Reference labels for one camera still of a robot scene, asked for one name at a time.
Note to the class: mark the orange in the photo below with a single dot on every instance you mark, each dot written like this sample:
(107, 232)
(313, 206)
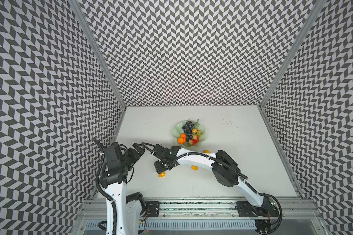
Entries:
(181, 140)
(183, 135)

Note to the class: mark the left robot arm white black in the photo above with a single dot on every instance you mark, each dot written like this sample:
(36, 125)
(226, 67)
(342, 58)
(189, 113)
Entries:
(122, 210)

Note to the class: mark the dark grape bunch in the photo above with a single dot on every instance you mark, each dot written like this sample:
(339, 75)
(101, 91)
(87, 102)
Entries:
(188, 127)

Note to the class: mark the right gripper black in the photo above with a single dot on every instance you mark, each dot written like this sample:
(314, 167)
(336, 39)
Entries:
(159, 169)

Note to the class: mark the green wavy glass bowl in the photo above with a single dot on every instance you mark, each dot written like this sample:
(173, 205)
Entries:
(178, 131)

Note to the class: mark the strawberry red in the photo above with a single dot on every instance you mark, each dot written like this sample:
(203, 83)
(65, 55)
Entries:
(192, 142)

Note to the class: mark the yellow kumquat left bottom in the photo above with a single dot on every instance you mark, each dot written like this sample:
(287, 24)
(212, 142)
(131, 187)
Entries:
(161, 175)

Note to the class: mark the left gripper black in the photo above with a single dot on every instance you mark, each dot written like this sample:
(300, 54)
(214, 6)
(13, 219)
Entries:
(136, 155)

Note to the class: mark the corner aluminium post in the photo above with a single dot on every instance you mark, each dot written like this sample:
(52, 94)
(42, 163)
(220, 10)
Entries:
(316, 10)
(80, 17)

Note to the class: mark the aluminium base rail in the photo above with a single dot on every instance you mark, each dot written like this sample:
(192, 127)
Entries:
(177, 216)

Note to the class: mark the left corner aluminium post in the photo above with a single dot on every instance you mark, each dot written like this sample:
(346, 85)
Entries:
(80, 17)

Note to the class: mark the right corner aluminium post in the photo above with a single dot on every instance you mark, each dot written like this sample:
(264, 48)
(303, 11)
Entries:
(316, 10)

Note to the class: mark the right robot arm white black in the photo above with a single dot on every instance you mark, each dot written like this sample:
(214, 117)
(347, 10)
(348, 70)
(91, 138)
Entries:
(226, 172)

